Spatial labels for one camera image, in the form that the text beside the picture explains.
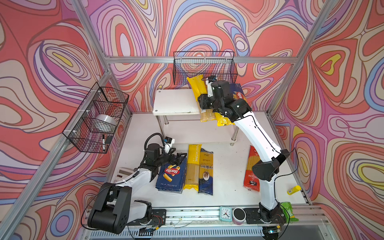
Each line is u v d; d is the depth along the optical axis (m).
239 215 0.69
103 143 0.72
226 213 0.73
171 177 0.80
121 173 0.84
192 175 0.85
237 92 0.77
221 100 0.54
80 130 0.67
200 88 0.75
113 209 0.42
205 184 0.83
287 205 0.77
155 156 0.68
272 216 0.64
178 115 0.74
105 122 0.69
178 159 0.76
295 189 0.75
